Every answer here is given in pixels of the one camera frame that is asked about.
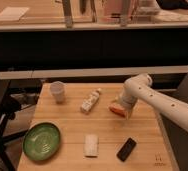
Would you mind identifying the green plate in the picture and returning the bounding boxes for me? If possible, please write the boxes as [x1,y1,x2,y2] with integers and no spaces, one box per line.
[22,122,61,161]

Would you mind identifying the black office chair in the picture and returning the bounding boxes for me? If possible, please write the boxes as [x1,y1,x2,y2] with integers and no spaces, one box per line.
[0,71,43,171]

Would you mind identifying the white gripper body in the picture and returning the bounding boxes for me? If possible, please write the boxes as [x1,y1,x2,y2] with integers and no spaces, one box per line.
[117,94,136,112]

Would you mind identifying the white paper sheet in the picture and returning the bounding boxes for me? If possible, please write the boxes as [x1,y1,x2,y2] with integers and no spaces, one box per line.
[0,7,29,21]

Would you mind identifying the black smartphone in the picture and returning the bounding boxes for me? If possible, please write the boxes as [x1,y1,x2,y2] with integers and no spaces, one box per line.
[117,138,136,161]

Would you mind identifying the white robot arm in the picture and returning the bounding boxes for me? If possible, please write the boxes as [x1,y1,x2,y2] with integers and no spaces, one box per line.
[118,73,188,132]

